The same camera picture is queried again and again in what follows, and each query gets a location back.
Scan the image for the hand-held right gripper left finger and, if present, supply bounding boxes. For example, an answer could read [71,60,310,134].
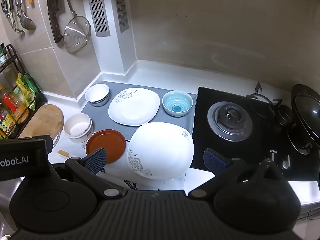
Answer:
[65,148,128,200]

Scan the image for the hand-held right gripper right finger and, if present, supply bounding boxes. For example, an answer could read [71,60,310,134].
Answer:
[187,148,285,200]

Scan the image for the white bowl with blue pattern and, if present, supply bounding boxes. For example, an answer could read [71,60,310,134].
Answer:
[84,83,111,107]

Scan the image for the brown round plate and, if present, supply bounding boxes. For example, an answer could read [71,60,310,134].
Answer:
[85,129,127,166]

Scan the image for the black glass gas stove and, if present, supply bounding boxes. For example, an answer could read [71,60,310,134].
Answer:
[190,86,320,183]

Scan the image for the round metal stove burner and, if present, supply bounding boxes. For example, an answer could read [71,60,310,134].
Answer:
[207,101,253,142]

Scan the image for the wooden cutting board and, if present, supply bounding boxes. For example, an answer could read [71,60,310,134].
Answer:
[18,104,64,141]

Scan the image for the grey counter mat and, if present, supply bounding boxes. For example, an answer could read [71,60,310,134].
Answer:
[80,81,198,143]

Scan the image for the large square floral white plate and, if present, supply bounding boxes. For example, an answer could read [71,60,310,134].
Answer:
[126,122,195,181]

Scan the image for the red seasoning packet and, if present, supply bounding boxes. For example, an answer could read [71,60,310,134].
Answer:
[2,93,18,113]

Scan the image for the small square floral white plate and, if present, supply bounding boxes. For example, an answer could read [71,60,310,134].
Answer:
[107,87,161,126]

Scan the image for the green yellow seasoning packet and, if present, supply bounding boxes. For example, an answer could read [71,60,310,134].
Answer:
[15,72,41,111]

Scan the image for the teal striped bowl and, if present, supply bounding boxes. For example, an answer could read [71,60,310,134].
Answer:
[162,90,194,117]

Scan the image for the black iron pan support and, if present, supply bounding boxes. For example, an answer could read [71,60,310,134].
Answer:
[246,82,283,118]

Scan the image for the glass wok lid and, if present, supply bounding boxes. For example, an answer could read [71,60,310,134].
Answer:
[286,124,318,156]

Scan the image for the black wok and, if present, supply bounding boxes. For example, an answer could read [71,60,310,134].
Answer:
[291,83,320,142]

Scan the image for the metal ladle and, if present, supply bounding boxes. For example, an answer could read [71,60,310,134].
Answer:
[19,0,37,31]

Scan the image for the kitchen scissors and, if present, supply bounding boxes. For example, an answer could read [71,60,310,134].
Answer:
[1,0,15,28]

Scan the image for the wide grey vent grille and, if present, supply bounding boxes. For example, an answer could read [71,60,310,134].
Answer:
[85,0,111,38]

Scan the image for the narrow grey vent grille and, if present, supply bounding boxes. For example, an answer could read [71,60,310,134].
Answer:
[113,0,130,34]

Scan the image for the black wire spice rack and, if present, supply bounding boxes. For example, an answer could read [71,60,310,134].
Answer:
[0,43,48,140]

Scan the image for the metal wire skimmer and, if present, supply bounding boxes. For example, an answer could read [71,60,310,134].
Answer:
[60,0,92,55]

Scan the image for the cleaver with wooden handle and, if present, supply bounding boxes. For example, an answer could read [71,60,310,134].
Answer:
[45,0,66,44]

